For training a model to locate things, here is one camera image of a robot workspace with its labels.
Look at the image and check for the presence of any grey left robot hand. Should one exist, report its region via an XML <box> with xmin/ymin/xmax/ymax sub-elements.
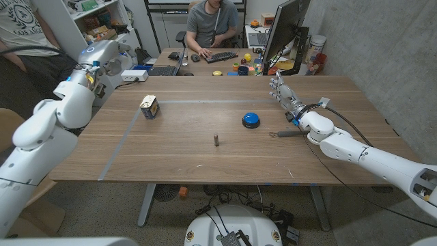
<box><xmin>78</xmin><ymin>39</ymin><xmax>135</xmax><ymax>77</ymax></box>

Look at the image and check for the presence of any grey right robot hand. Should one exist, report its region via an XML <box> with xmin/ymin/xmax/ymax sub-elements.
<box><xmin>268</xmin><ymin>70</ymin><xmax>307</xmax><ymax>121</ymax></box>

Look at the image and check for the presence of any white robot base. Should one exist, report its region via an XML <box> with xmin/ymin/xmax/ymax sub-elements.
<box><xmin>183</xmin><ymin>204</ymin><xmax>283</xmax><ymax>246</ymax></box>

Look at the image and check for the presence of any blue push button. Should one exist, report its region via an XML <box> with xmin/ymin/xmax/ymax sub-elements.
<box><xmin>242</xmin><ymin>112</ymin><xmax>261</xmax><ymax>130</ymax></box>

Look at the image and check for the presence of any cardboard box on shelf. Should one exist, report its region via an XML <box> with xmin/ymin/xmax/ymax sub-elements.
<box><xmin>87</xmin><ymin>28</ymin><xmax>119</xmax><ymax>45</ymax></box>

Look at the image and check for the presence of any yellow plate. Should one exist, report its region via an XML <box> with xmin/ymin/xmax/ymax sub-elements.
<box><xmin>274</xmin><ymin>59</ymin><xmax>295</xmax><ymax>70</ymax></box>

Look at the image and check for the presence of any white shelf cabinet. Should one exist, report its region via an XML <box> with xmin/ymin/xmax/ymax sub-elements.
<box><xmin>32</xmin><ymin>0</ymin><xmax>143</xmax><ymax>107</ymax></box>

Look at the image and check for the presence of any black backpack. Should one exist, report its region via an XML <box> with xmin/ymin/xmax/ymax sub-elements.
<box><xmin>134</xmin><ymin>46</ymin><xmax>153</xmax><ymax>66</ymax></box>

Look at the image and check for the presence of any white power box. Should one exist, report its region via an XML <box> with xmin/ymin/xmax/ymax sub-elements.
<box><xmin>120</xmin><ymin>69</ymin><xmax>150</xmax><ymax>83</ymax></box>

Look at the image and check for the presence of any red cup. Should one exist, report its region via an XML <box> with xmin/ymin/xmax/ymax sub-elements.
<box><xmin>312</xmin><ymin>53</ymin><xmax>328</xmax><ymax>74</ymax></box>

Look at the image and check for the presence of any white plastic canister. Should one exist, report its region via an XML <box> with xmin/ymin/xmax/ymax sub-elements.
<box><xmin>305</xmin><ymin>34</ymin><xmax>327</xmax><ymax>64</ymax></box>

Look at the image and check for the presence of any silver laptop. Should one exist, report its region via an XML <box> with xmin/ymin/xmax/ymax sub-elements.
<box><xmin>247</xmin><ymin>31</ymin><xmax>272</xmax><ymax>48</ymax></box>

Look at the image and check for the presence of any dark open laptop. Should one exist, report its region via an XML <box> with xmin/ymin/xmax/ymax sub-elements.
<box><xmin>147</xmin><ymin>47</ymin><xmax>187</xmax><ymax>77</ymax></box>

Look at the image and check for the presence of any black computer monitor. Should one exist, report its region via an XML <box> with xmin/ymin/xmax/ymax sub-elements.
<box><xmin>262</xmin><ymin>0</ymin><xmax>311</xmax><ymax>76</ymax></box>

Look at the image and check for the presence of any small printed carton box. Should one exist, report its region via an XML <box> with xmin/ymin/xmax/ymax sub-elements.
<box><xmin>139</xmin><ymin>94</ymin><xmax>160</xmax><ymax>120</ymax></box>

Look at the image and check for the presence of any black keyboard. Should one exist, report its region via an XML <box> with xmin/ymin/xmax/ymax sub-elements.
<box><xmin>203</xmin><ymin>51</ymin><xmax>239</xmax><ymax>64</ymax></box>

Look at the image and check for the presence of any small wooden orange box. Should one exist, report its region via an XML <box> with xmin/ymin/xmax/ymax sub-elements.
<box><xmin>260</xmin><ymin>12</ymin><xmax>276</xmax><ymax>27</ymax></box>

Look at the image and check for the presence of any black office chair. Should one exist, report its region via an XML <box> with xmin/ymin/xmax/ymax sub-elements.
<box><xmin>175</xmin><ymin>30</ymin><xmax>240</xmax><ymax>49</ymax></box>

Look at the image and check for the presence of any person in white t-shirt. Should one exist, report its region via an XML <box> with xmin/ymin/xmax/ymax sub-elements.
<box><xmin>0</xmin><ymin>0</ymin><xmax>89</xmax><ymax>137</ymax></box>

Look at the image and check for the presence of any wooden office desk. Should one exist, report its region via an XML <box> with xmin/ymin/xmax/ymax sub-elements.
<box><xmin>152</xmin><ymin>46</ymin><xmax>308</xmax><ymax>77</ymax></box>

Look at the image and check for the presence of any person in grey t-shirt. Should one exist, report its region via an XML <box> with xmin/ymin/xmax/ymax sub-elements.
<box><xmin>185</xmin><ymin>0</ymin><xmax>240</xmax><ymax>58</ymax></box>

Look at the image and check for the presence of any grey metal table leg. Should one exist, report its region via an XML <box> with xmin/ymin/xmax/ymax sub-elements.
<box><xmin>137</xmin><ymin>183</ymin><xmax>157</xmax><ymax>228</ymax></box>
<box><xmin>309</xmin><ymin>185</ymin><xmax>331</xmax><ymax>232</ymax></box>

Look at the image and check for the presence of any light wooden chair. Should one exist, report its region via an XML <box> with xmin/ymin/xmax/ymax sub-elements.
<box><xmin>0</xmin><ymin>107</ymin><xmax>66</xmax><ymax>238</ymax></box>

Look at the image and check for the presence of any black power adapter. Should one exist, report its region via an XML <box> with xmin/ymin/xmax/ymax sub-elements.
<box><xmin>278</xmin><ymin>208</ymin><xmax>295</xmax><ymax>228</ymax></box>

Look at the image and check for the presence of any black round floor fan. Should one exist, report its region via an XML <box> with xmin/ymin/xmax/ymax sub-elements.
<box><xmin>153</xmin><ymin>184</ymin><xmax>181</xmax><ymax>203</ymax></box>

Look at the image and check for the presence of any grey handled tool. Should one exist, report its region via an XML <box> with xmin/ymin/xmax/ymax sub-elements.
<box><xmin>268</xmin><ymin>130</ymin><xmax>310</xmax><ymax>138</ymax></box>

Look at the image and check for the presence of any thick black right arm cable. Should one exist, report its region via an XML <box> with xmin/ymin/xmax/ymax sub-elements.
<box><xmin>299</xmin><ymin>103</ymin><xmax>375</xmax><ymax>148</ymax></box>

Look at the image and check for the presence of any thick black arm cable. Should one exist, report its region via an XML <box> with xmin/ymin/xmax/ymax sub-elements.
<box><xmin>0</xmin><ymin>45</ymin><xmax>66</xmax><ymax>57</ymax></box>
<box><xmin>299</xmin><ymin>103</ymin><xmax>375</xmax><ymax>148</ymax></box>

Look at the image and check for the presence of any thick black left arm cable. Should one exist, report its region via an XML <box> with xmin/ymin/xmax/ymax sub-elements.
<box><xmin>0</xmin><ymin>45</ymin><xmax>66</xmax><ymax>57</ymax></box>

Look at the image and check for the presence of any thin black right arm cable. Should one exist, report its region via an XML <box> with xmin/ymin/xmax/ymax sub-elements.
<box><xmin>299</xmin><ymin>126</ymin><xmax>437</xmax><ymax>229</ymax></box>

